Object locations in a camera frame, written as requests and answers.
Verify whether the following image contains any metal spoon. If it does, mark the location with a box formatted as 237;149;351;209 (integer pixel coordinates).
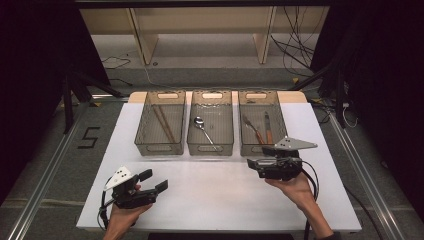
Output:
193;115;221;153

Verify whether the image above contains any left hand-held gripper black cable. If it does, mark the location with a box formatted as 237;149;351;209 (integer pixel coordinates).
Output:
97;176;115;230

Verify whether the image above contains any light wooden shelf unit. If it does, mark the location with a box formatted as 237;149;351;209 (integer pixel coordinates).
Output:
79;6;331;66

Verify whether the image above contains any right hand-held gripper black cable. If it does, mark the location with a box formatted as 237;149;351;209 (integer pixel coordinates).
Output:
299;159;320;240

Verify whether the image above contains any thin black floor cable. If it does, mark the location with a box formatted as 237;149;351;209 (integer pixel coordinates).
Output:
100;55;132;71

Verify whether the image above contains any aluminium floor rail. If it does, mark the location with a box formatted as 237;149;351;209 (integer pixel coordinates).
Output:
328;113;407;240
6;109;88;240

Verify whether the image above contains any fork with wooden handle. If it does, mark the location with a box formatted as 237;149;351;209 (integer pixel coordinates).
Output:
242;114;266;145

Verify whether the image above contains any clear grey plastic bin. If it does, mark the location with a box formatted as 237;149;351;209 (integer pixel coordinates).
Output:
186;89;235;157
134;89;187;157
237;89;290;158

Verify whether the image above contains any white plug with cable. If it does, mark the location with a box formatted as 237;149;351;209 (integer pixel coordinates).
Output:
341;101;360;129

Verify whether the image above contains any person's left hand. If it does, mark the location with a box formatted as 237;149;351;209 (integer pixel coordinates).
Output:
102;184;153;236

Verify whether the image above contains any person's right hand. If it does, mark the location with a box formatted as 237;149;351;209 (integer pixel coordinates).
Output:
264;172;317;212

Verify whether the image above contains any brown wooden chopstick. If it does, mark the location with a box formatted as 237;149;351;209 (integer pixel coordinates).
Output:
151;104;174;145
156;104;178;144

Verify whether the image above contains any black metal stand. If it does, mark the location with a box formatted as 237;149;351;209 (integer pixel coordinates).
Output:
289;63;348;130
61;71;125;135

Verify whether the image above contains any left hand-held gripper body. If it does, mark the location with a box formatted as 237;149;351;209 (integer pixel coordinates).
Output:
103;165;158;210

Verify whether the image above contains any white table mat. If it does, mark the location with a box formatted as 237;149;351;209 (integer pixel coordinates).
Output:
75;101;363;233

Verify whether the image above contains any hand-held gripper black cable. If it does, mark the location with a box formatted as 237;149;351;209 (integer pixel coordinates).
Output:
299;159;320;240
97;176;115;230

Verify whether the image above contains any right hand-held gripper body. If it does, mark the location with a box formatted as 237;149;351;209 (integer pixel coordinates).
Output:
255;137;318;182

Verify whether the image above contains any bundle of black cables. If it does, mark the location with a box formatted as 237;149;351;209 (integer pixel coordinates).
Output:
270;5;321;78

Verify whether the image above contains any black curtain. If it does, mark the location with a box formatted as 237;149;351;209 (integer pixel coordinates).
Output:
0;0;112;205
309;0;424;222

